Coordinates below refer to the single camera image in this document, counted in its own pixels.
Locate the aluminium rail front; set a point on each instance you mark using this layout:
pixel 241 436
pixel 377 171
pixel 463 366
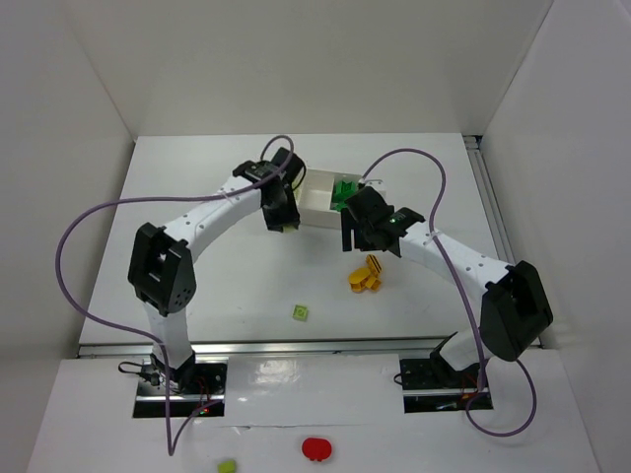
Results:
pixel 336 346

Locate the yellow lego small brick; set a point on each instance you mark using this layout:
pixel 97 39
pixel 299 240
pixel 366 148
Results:
pixel 373 283

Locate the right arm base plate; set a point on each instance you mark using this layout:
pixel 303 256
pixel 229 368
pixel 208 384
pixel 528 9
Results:
pixel 430 385

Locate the light green lego 2x2 front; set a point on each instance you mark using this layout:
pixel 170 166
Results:
pixel 300 313

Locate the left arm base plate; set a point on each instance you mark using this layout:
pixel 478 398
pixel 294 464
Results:
pixel 206 386

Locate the red round lego piece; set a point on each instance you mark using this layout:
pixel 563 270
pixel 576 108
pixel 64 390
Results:
pixel 316 449

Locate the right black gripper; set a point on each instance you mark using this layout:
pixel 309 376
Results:
pixel 359 217

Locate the aluminium rail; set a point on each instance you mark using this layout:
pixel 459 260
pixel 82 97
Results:
pixel 336 346
pixel 472 144

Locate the yellow black striped lego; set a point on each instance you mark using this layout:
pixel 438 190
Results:
pixel 374 264

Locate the aluminium rail right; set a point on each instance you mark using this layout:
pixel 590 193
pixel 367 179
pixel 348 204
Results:
pixel 472 144

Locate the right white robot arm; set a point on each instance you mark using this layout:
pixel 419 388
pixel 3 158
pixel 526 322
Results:
pixel 507 303

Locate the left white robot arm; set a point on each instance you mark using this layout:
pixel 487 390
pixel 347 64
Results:
pixel 161 269

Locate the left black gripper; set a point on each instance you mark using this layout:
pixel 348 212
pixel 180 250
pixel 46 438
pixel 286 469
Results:
pixel 278 209

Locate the white three-compartment container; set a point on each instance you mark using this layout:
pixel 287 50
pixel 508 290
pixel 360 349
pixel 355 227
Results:
pixel 314 197

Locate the lime lego on front shelf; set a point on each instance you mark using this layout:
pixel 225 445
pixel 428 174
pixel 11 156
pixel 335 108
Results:
pixel 227 466

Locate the yellow oval lego plate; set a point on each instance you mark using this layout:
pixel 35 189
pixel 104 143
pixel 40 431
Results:
pixel 359 278

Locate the dark green lego 2x2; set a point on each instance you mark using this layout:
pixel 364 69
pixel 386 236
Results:
pixel 337 205
pixel 342 190

